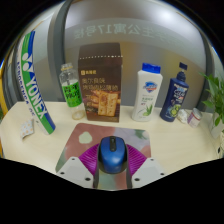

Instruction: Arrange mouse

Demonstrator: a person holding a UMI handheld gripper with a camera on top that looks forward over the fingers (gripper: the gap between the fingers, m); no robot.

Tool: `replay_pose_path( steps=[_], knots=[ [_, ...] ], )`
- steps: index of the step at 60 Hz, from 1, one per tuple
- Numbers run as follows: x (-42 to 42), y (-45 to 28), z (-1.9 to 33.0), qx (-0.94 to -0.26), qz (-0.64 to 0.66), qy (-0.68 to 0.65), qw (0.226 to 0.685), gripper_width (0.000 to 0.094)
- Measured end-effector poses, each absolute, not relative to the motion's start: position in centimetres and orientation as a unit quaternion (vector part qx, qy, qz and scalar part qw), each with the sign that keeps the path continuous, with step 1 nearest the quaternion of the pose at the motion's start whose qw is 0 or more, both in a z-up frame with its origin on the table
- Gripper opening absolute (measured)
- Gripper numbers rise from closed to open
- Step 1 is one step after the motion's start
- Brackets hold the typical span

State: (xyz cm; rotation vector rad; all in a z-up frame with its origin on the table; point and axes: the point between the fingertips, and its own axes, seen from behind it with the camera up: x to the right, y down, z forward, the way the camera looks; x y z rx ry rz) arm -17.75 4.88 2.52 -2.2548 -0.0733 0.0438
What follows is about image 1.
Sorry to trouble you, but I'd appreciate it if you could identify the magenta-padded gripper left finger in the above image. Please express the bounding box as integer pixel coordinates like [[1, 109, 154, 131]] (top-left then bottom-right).
[[55, 143, 101, 190]]

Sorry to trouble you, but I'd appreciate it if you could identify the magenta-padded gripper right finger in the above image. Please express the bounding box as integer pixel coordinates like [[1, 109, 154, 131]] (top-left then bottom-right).
[[123, 143, 167, 190]]

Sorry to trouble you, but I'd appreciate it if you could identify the blue and black computer mouse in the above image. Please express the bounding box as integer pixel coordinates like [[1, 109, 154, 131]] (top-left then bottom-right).
[[98, 135, 129, 175]]

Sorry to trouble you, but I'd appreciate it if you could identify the pink and green mouse pad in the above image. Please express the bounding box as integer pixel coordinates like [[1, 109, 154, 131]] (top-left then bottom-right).
[[55, 122, 152, 191]]

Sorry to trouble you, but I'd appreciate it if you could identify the small patterned tissue packet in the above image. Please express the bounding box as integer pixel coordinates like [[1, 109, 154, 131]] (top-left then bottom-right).
[[19, 118, 35, 139]]

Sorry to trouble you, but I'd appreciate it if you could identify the crumpled white wrapper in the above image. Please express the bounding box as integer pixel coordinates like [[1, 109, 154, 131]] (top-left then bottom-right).
[[176, 108, 190, 124]]

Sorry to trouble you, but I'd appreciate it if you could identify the white bottle with blue cap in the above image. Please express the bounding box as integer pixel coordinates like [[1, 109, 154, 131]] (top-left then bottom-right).
[[131, 62, 164, 123]]

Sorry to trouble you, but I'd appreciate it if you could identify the dark blue pump bottle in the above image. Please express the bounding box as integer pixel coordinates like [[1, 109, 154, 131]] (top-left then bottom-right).
[[159, 61, 190, 123]]

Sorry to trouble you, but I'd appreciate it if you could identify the clear bottle with green label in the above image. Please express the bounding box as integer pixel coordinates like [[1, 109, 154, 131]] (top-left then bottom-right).
[[58, 62, 86, 121]]

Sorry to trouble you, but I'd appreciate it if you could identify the brown cracker box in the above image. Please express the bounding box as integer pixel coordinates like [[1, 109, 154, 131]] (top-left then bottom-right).
[[77, 42, 124, 123]]

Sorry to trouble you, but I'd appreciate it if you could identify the white and green shuttlecock tube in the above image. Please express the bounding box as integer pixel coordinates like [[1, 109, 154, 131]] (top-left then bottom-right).
[[15, 30, 57, 136]]

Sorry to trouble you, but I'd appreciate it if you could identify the green plant in white pot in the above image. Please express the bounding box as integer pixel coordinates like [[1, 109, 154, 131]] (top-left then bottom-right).
[[199, 72, 224, 140]]

